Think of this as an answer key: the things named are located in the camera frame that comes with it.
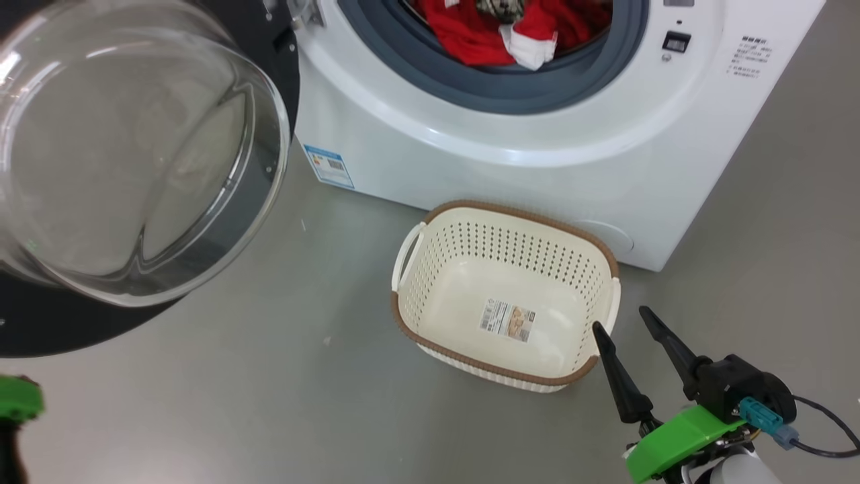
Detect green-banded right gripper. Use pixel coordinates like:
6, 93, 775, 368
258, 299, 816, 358
593, 307, 757, 484

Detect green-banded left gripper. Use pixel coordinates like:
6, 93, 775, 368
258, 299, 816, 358
0, 375, 45, 484

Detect glass washing machine door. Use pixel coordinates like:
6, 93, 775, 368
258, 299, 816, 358
0, 0, 300, 358

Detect red garment with white trim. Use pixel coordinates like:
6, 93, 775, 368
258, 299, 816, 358
410, 0, 613, 71

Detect printed product label sticker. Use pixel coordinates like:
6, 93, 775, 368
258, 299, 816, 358
478, 300, 537, 342

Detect cream perforated basket brown rim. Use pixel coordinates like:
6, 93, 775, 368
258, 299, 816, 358
390, 200, 621, 394

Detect white front-load washing machine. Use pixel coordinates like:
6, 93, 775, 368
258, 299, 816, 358
294, 0, 827, 272

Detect grey rubber door gasket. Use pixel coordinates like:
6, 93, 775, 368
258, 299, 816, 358
338, 0, 650, 115

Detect round drain filter cover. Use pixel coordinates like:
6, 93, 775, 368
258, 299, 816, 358
571, 218, 634, 256

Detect printed warning text label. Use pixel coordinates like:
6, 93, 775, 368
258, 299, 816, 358
727, 35, 773, 80

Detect blue energy label sticker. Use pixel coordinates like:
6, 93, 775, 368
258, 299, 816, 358
302, 144, 355, 190

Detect beige patterned cloth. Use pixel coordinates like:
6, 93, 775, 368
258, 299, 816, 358
476, 0, 526, 24

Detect teal cable connector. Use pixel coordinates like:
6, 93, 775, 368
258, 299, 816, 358
738, 397, 800, 450

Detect thin black cable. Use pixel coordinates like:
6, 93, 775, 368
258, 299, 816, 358
789, 395, 860, 459

